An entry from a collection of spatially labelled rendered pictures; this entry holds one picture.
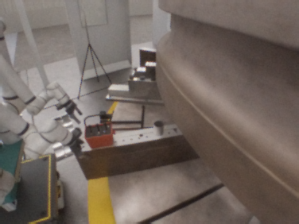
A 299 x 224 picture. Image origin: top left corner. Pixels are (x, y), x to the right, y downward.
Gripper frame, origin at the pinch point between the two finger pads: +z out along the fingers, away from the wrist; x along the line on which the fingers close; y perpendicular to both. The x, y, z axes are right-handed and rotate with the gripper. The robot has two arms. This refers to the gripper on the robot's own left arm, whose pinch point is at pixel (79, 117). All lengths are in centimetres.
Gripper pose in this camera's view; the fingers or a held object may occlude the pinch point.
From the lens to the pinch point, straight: 142.7
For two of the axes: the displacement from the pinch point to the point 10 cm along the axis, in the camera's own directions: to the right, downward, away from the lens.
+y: 8.8, -4.8, -0.3
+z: 4.2, 7.3, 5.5
